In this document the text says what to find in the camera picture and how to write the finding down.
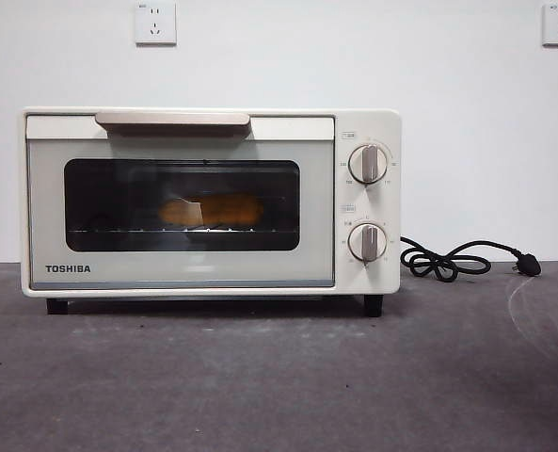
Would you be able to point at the yellow corn cob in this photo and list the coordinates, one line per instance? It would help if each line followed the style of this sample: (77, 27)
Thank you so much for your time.
(234, 209)

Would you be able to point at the cream oven knob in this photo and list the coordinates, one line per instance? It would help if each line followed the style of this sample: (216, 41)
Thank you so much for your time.
(368, 242)
(368, 164)

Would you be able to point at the cream Toshiba toaster oven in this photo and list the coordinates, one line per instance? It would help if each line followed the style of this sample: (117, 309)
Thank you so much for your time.
(373, 122)

